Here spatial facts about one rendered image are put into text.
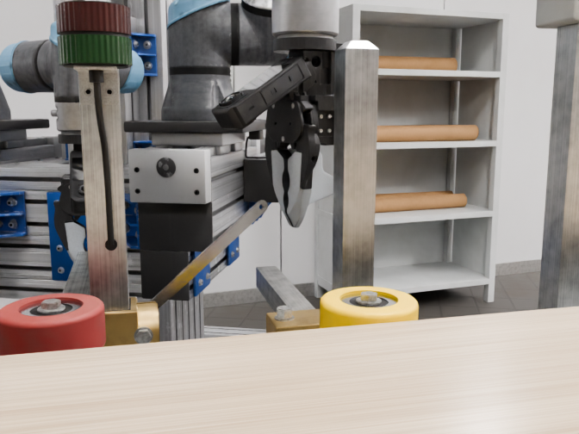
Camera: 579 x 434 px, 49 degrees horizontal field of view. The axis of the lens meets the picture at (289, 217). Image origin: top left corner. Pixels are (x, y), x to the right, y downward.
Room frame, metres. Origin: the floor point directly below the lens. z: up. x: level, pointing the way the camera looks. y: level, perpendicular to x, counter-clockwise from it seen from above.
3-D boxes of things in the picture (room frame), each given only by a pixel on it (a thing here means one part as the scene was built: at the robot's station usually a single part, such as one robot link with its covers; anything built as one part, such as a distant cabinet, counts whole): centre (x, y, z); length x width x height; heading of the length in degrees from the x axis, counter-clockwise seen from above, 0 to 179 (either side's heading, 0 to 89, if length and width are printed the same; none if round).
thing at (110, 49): (0.55, 0.16, 1.11); 0.06 x 0.06 x 0.02
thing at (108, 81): (0.55, 0.16, 1.04); 0.06 x 0.06 x 0.22; 14
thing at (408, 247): (3.44, -0.64, 0.77); 0.90 x 0.45 x 1.55; 110
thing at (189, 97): (1.24, 0.17, 1.09); 0.15 x 0.15 x 0.10
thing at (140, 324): (0.59, 0.20, 0.84); 0.13 x 0.06 x 0.05; 104
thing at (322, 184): (0.72, -0.03, 0.97); 0.06 x 0.03 x 0.09; 124
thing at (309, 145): (0.70, -0.01, 1.02); 0.05 x 0.02 x 0.09; 34
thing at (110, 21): (0.55, 0.16, 1.13); 0.06 x 0.06 x 0.02
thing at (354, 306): (0.50, -0.07, 0.85); 0.08 x 0.08 x 0.11
